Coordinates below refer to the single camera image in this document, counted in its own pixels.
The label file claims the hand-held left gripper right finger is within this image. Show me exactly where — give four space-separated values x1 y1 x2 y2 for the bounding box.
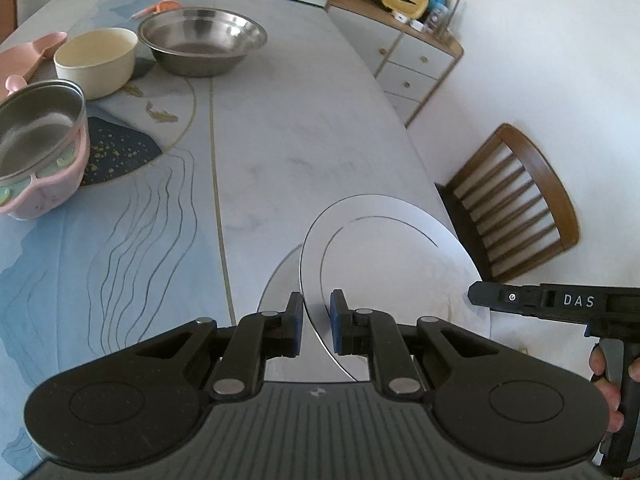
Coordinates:
330 289 496 403

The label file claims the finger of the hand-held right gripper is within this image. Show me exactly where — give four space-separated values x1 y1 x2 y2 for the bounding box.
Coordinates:
467 281 543 317

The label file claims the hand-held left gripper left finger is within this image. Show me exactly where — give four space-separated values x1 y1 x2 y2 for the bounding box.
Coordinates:
135 290 305 403

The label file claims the white round plate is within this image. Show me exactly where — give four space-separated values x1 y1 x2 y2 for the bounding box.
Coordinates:
299 194 493 383

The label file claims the large stainless steel bowl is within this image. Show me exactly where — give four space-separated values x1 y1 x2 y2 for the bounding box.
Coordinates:
137 7 268 78

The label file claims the pink bowl with steel insert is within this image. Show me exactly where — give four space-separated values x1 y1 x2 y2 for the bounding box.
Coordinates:
0 76 92 221

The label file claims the person's right hand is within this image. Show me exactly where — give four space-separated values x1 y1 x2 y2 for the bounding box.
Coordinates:
589 344 626 433

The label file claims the brown wooden slatted chair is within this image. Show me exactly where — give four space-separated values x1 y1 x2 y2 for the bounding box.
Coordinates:
434 122 582 285

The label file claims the white wooden drawer cabinet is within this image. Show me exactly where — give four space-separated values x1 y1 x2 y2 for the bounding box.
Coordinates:
326 0 464 129

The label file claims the clear plastic container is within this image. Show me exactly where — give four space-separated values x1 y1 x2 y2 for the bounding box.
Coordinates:
424 4 453 38

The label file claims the yellow tissue holder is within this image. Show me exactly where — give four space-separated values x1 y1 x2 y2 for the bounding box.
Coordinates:
381 0 429 23

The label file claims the cream ceramic bowl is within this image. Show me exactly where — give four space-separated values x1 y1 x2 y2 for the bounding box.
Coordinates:
53 27 139 100

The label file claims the small orange utensil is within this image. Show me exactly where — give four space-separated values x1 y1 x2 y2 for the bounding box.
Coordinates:
131 0 181 21

